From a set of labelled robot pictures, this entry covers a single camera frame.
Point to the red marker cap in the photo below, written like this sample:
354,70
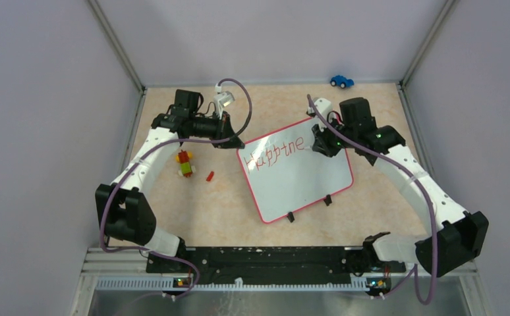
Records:
210,176

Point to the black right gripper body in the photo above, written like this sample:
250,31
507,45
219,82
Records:
331,143

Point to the colourful toy block figure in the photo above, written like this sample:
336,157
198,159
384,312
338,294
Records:
186,169

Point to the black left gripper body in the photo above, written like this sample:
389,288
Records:
221,126

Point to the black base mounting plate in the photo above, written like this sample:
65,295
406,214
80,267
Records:
272,265

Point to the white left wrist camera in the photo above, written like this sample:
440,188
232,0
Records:
222,99

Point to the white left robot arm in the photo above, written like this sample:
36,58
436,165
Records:
123,209

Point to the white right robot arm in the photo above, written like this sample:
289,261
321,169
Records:
454,236

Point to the blue toy car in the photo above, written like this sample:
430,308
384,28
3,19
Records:
341,81

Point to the red framed whiteboard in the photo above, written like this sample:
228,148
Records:
283,177

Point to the white slotted cable duct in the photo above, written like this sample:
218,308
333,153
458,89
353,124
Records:
169,284

